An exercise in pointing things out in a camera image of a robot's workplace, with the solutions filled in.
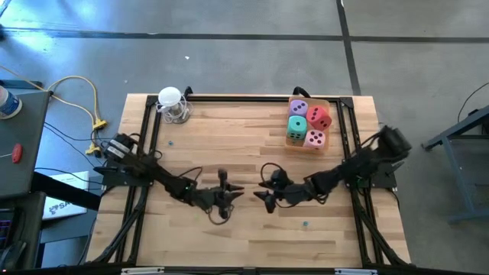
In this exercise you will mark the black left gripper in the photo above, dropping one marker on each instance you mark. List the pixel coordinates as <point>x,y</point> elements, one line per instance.
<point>210,198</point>

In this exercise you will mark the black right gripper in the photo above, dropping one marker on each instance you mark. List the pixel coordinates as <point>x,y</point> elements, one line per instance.
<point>288,193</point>

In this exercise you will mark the large pink foam die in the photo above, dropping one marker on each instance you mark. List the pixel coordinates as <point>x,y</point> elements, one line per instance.
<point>314,139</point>

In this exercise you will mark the large green foam die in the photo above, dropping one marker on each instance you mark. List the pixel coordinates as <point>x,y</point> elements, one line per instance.
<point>297,127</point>

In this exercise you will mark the large purple foam die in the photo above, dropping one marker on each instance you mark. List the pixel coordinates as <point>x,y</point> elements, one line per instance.
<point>298,108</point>

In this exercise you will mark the large red foam die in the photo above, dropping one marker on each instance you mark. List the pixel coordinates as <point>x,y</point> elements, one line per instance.
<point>319,118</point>

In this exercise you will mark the orange translucent plastic bin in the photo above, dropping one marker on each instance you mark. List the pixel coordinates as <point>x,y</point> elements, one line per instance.
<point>324,102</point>

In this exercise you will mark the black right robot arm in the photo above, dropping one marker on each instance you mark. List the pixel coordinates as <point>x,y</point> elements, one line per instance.
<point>355,164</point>

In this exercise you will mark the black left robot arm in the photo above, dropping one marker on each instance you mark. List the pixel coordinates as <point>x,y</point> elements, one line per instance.
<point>153,172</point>

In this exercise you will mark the white mushroom-shaped lamp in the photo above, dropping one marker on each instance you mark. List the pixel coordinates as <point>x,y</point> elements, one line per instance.
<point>170,96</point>

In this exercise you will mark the white printed cardboard box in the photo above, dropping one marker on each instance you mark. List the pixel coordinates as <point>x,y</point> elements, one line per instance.
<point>61,209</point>

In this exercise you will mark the blue-grey metal table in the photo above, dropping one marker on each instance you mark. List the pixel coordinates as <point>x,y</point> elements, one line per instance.
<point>458,179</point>

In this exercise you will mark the dark grey low desk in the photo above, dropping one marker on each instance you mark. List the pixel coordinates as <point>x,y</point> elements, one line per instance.
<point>28,229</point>

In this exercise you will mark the dark grey side desk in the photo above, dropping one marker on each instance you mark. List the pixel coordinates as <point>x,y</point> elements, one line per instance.
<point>26,130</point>

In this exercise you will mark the small red object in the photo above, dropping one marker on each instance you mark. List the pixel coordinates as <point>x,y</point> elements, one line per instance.
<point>16,153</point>

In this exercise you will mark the black computer mouse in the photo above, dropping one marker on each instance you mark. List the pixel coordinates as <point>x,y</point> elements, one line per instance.
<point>13,254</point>

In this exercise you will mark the black keyboard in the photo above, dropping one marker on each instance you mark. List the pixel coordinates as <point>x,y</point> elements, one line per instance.
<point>5,233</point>

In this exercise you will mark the white blue-labelled canister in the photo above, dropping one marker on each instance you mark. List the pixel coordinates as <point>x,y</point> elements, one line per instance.
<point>9,104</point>

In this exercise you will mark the black aluminium table frame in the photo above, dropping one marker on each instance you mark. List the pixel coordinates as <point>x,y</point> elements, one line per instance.
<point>248,99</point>

